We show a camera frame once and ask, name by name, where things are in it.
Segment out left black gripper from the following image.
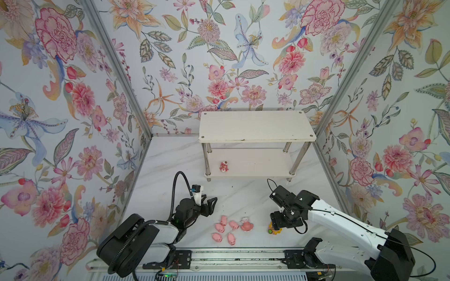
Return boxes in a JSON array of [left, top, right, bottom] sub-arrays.
[[183, 196, 218, 229]]

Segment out pink bear yellow flower toy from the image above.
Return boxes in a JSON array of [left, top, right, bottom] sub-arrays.
[[268, 223, 282, 235]]

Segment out pink bear with strawberry hat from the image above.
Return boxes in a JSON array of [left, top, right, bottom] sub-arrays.
[[219, 161, 229, 173]]

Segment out pink bear white bowl toy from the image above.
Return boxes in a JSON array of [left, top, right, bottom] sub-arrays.
[[241, 217, 254, 232]]

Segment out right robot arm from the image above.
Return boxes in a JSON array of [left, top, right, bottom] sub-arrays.
[[270, 186, 416, 281]]

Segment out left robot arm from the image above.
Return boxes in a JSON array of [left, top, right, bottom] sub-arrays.
[[97, 185, 218, 277]]

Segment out white two-tier shelf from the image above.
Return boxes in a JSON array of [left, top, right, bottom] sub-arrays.
[[199, 111, 316, 181]]

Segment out small pink pig toy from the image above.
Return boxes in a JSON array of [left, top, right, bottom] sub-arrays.
[[214, 223, 225, 233], [227, 233, 236, 246], [220, 215, 227, 226], [229, 221, 240, 229], [212, 233, 223, 242]]

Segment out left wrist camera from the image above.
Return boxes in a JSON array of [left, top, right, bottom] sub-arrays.
[[192, 188, 203, 206]]

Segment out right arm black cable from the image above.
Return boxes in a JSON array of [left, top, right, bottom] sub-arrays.
[[266, 178, 437, 278]]

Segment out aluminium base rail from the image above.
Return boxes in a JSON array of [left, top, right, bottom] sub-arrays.
[[86, 247, 387, 273]]

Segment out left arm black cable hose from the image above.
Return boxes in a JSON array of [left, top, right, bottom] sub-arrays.
[[107, 171, 194, 281]]

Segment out left aluminium corner post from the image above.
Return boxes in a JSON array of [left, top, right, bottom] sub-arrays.
[[80, 0, 152, 140]]

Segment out aluminium corner post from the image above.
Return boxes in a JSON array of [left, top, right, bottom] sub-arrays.
[[314, 0, 401, 139], [80, 0, 152, 140]]

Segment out right aluminium corner post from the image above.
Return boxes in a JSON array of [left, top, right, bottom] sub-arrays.
[[314, 0, 401, 139]]

